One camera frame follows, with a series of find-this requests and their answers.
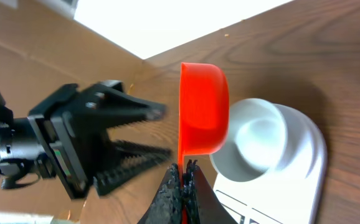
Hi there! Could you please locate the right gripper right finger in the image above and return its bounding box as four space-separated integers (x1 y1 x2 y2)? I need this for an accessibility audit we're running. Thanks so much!
182 160 237 224

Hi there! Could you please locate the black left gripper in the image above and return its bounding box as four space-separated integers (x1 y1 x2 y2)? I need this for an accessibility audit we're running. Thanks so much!
28 80 172 199

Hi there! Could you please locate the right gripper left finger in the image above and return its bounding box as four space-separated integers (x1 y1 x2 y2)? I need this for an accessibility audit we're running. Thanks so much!
138 164 183 224

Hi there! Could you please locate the red plastic measuring scoop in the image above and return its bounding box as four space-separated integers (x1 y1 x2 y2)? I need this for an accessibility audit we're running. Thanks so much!
176 62 230 224

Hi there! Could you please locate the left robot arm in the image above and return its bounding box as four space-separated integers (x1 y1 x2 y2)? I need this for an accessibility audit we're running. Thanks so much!
0 80 172 199

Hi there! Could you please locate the grey round bowl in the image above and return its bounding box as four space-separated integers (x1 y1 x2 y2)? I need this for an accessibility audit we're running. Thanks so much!
210 98 288 182

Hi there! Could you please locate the white digital kitchen scale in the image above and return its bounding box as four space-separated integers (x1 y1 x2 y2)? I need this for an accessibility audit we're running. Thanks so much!
213 104 327 223

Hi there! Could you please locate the cardboard panel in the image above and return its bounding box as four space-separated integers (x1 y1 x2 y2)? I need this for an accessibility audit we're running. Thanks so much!
0 0 141 223

